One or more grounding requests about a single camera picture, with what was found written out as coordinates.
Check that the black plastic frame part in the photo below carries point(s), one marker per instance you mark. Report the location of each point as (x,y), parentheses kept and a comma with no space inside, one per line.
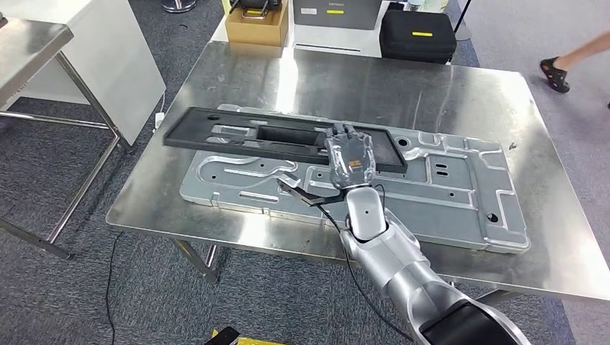
(286,135)

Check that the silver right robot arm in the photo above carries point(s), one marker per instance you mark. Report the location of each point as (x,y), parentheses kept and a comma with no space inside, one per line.
(395,257)

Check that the stainless steel workbench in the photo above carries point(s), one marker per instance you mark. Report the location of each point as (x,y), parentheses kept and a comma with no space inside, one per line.
(381,85)

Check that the stamped silver metal panel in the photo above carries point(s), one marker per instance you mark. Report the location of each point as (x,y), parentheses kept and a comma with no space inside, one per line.
(429,200)

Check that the brown cardboard box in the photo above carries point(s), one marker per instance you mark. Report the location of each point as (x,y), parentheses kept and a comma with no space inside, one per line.
(257,31)

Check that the white power adapter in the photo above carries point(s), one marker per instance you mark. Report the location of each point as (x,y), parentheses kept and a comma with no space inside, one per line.
(159,120)

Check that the grey and white carton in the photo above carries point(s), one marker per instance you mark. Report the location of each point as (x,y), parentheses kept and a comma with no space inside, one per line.
(333,19)

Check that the black case with yellow label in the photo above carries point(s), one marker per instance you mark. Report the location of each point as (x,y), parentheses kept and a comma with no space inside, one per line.
(414,45)

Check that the yellow floor tape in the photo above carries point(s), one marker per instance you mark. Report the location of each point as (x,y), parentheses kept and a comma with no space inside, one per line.
(262,340)

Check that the chrome round stand base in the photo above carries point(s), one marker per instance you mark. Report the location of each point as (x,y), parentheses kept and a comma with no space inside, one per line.
(178,5)

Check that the black stand pole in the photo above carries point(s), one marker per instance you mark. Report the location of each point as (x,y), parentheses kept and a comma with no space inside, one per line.
(463,14)

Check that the white cabinet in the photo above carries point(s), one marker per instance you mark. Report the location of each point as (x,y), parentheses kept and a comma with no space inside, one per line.
(95,57)

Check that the black sandal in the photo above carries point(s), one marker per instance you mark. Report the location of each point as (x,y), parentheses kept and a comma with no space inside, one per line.
(555,76)

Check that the person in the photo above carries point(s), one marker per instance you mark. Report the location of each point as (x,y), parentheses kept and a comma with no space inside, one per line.
(581,52)

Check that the stainless steel table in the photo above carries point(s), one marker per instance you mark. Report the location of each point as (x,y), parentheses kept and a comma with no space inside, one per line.
(28,52)

